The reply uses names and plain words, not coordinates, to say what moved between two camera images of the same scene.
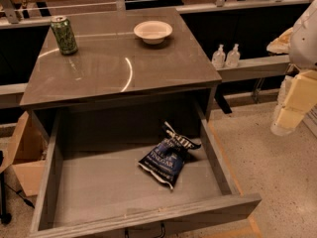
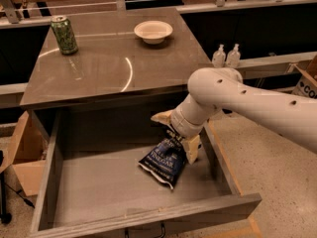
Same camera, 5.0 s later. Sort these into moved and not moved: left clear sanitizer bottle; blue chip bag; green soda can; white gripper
Moved: white gripper
Not moved: left clear sanitizer bottle; blue chip bag; green soda can
